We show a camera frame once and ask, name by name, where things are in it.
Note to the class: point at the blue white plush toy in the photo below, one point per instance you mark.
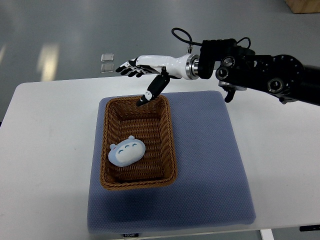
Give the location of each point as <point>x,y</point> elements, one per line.
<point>127,152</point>

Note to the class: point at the blue padded mat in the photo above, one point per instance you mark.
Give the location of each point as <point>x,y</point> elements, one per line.
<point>211,188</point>

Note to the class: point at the upper floor metal plate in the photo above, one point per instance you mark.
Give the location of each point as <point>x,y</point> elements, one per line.
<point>107,57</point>

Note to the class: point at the white table leg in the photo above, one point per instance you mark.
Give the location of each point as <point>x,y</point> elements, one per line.
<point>266,234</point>

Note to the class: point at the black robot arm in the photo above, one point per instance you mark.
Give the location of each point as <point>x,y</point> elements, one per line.
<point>237,68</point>

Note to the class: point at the wooden box corner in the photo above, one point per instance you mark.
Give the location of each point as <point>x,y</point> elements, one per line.
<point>303,6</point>

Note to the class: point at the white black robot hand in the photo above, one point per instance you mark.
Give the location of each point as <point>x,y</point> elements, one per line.
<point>181,67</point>

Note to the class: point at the black device lower right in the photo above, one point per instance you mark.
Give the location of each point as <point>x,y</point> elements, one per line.
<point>309,228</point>

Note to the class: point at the brown wicker basket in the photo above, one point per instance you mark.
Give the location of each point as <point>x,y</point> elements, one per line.
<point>151,123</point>

